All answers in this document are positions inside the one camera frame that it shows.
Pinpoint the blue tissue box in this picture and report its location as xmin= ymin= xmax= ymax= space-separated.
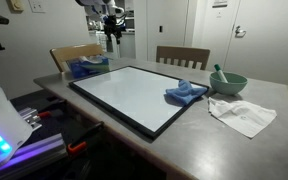
xmin=66 ymin=54 xmax=112 ymax=79

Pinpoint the white tissue sheet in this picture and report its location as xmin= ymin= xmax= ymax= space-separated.
xmin=78 ymin=54 xmax=104 ymax=65

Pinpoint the blue microfiber cloth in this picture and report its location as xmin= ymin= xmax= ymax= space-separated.
xmin=164 ymin=78 xmax=209 ymax=107

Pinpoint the aluminium extrusion rail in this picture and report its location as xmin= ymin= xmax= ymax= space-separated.
xmin=0 ymin=133 xmax=68 ymax=179

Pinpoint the dark oven towel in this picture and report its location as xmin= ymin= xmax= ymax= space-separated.
xmin=105 ymin=41 xmax=114 ymax=53

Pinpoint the silver metal bracket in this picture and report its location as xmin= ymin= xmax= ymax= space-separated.
xmin=17 ymin=106 xmax=43 ymax=132

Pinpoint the white kitchen cabinet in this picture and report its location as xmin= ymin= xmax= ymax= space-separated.
xmin=117 ymin=31 xmax=137 ymax=59

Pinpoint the green capped white marker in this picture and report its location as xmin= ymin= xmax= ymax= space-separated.
xmin=213 ymin=63 xmax=229 ymax=84

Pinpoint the beige round thermostat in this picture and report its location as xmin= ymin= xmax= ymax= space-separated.
xmin=7 ymin=0 xmax=24 ymax=13

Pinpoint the green bowl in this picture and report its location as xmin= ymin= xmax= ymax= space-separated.
xmin=209 ymin=71 xmax=249 ymax=96

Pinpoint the black framed whiteboard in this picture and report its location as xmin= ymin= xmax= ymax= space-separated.
xmin=68 ymin=65 xmax=211 ymax=140

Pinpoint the white cloth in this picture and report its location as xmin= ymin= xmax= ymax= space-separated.
xmin=207 ymin=96 xmax=278 ymax=139

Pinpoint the silver kettle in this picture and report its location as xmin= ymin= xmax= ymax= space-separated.
xmin=87 ymin=20 xmax=98 ymax=31

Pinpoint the white wall sign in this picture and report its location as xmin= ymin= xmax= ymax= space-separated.
xmin=212 ymin=0 xmax=228 ymax=8

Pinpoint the white door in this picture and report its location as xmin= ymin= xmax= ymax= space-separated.
xmin=223 ymin=0 xmax=288 ymax=86

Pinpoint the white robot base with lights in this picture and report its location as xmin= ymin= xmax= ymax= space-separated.
xmin=0 ymin=54 xmax=34 ymax=174

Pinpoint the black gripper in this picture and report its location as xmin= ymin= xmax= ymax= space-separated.
xmin=103 ymin=15 xmax=123 ymax=45

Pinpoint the wooden slat-back chair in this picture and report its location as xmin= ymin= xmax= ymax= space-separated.
xmin=155 ymin=45 xmax=211 ymax=71
xmin=49 ymin=43 xmax=105 ymax=74

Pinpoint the white oven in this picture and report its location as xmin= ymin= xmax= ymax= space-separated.
xmin=95 ymin=30 xmax=120 ymax=60

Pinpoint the microwave oven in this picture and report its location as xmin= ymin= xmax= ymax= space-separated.
xmin=124 ymin=16 xmax=136 ymax=33

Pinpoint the orange black bar clamp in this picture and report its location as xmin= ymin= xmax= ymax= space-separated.
xmin=66 ymin=120 xmax=106 ymax=156
xmin=37 ymin=99 xmax=68 ymax=118

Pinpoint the silver lever door handle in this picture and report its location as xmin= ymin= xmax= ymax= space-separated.
xmin=234 ymin=25 xmax=247 ymax=38

